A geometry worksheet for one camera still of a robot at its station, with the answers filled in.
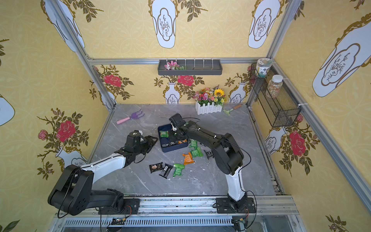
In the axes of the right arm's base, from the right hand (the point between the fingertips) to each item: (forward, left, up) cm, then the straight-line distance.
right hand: (174, 133), depth 94 cm
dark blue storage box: (0, +9, -8) cm, 12 cm away
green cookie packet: (-20, -4, -7) cm, 22 cm away
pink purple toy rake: (+22, +35, -8) cm, 42 cm away
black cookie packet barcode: (-22, +3, -7) cm, 23 cm away
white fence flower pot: (+26, -21, -1) cm, 33 cm away
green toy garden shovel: (+28, -39, -9) cm, 49 cm away
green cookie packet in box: (+4, +8, -6) cm, 11 cm away
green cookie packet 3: (-3, -12, -6) cm, 14 cm away
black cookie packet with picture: (-20, +10, -6) cm, 23 cm away
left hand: (-5, +13, 0) cm, 14 cm away
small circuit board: (-47, +25, -10) cm, 54 cm away
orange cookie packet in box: (-3, -3, -5) cm, 7 cm away
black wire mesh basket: (+12, -61, +19) cm, 65 cm away
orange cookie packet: (-14, -9, -7) cm, 18 cm away
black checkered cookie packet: (-10, -22, -7) cm, 26 cm away
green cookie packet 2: (-9, -15, -7) cm, 19 cm away
